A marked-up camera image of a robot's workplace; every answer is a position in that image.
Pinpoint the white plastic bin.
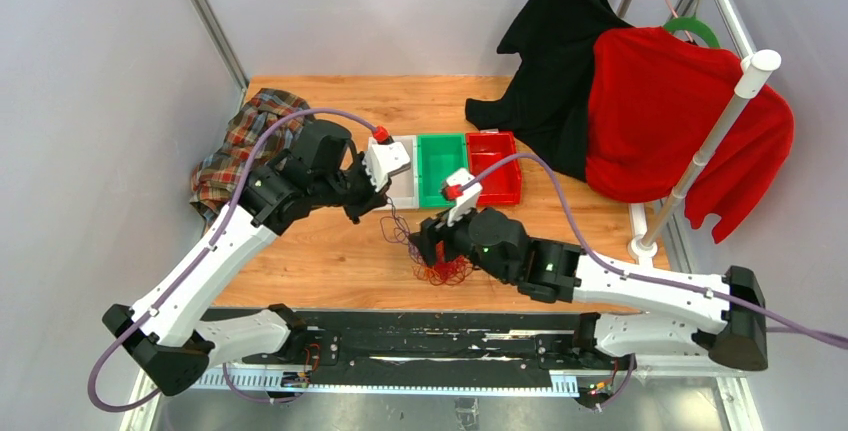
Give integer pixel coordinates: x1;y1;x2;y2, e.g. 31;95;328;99
379;135;419;211

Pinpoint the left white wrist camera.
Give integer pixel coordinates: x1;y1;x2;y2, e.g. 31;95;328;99
363;137;411;192

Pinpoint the white clothes rack pole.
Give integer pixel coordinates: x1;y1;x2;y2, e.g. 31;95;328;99
628;49;782;267

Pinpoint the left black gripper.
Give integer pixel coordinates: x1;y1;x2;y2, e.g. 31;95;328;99
313;151;393;224

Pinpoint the orange thin cable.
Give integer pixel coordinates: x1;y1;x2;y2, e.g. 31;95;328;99
413;260;458;285

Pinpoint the green plastic bin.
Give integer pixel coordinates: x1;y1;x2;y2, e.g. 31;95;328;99
416;133;469;208

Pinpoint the red plastic bin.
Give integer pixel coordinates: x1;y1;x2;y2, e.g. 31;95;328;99
465;132;522;207

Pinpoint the purple thin cable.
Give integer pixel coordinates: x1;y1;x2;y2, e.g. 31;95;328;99
378;197;421;264

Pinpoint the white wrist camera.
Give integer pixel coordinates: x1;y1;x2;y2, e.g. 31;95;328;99
363;137;411;192
442;167;483;227

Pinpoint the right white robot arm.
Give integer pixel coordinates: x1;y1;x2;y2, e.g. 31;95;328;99
409;208;768;371

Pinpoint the black t-shirt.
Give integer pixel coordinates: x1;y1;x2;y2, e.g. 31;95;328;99
465;0;629;181

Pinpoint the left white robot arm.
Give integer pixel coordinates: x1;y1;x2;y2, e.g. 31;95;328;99
103;120;410;396

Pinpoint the green hanger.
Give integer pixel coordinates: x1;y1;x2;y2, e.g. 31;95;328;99
663;16;722;49

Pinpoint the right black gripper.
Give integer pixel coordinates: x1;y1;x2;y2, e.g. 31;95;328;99
409;198;513;286

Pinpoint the plaid flannel shirt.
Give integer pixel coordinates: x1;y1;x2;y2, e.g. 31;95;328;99
189;88;309;228

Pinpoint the metal rack top bar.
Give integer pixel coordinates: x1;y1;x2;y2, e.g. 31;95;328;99
714;0;757;58

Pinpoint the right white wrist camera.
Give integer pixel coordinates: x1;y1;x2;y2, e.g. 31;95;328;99
442;167;483;227

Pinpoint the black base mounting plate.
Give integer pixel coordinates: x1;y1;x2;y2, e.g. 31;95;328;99
241;309;630;390

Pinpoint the red t-shirt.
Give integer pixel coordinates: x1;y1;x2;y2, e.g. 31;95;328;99
586;27;794;243

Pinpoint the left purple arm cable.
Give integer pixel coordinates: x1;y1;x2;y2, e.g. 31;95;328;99
87;107;389;412

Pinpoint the slotted aluminium rail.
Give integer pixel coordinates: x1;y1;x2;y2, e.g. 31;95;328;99
192;368;580;397

